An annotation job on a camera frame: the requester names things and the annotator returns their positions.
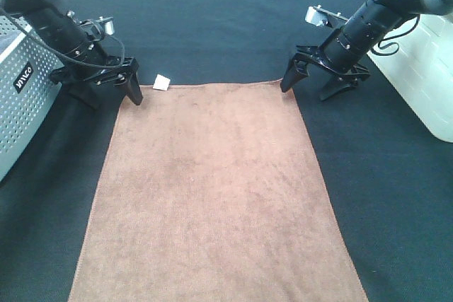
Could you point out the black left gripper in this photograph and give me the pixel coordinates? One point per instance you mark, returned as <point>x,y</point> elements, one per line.
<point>120,71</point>

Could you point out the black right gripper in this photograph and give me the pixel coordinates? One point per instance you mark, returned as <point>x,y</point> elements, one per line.
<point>345,72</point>

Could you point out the brown towel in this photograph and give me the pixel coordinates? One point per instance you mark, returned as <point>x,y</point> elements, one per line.
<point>213,193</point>

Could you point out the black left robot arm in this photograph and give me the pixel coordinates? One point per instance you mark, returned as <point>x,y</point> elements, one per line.
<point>77,44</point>

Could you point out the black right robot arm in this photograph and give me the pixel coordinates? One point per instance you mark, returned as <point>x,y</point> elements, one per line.
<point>352,38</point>

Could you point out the grey perforated laundry basket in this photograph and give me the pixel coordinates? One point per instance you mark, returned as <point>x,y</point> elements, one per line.
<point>27,93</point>

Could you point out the black table cloth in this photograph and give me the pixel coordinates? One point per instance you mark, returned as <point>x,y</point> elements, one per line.
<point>388,177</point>

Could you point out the white woven storage box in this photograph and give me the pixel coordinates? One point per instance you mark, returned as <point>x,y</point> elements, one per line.
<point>421,72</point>

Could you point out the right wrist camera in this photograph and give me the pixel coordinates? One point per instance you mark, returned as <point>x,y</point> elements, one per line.
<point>320,17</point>

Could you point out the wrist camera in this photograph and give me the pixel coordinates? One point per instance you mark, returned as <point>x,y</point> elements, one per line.
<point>106,24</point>
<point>320,17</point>

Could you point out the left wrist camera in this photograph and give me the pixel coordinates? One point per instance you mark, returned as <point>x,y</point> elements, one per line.
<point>106,24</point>

